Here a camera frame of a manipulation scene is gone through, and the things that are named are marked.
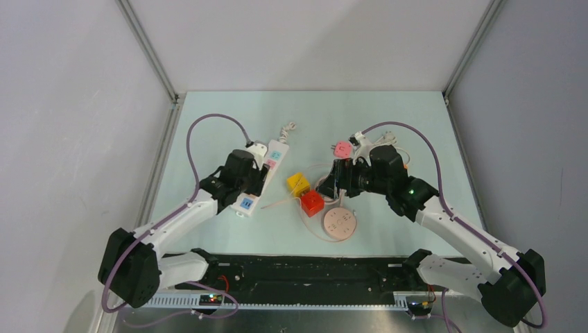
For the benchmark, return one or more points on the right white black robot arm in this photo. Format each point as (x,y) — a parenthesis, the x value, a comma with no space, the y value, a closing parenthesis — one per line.
(506,281)

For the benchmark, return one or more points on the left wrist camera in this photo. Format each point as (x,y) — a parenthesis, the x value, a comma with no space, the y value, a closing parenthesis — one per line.
(258,149)

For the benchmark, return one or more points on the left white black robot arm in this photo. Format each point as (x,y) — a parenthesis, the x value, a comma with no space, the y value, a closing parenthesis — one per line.
(135,266)

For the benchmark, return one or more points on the light green table mat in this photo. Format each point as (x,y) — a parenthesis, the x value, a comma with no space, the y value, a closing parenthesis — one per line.
(212,124)

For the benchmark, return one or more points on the pink round power strip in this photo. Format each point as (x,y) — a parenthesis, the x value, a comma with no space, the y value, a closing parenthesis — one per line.
(339,223)

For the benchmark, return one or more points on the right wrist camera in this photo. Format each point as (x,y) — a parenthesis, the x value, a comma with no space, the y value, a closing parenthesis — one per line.
(362,145)

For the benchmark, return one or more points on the white multicolour power strip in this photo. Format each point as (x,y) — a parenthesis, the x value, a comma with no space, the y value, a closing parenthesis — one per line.
(273,153)

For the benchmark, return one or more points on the red cube socket adapter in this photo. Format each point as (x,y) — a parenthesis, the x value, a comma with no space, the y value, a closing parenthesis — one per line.
(312,203)

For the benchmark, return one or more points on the pink square plug adapter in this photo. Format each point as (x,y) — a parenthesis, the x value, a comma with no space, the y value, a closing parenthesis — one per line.
(342,150)

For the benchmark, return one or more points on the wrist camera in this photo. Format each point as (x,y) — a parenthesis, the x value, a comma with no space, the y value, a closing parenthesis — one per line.
(362,145)
(258,149)

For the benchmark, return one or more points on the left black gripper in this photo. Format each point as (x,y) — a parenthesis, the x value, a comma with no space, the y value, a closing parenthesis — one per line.
(260,176)

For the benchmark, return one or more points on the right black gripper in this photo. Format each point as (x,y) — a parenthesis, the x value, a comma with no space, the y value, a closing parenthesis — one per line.
(341,177)

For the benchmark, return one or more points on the yellow cube socket adapter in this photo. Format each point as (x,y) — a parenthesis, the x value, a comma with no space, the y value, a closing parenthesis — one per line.
(298,185)

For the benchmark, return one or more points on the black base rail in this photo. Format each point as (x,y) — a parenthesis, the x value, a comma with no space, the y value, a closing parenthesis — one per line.
(313,281)

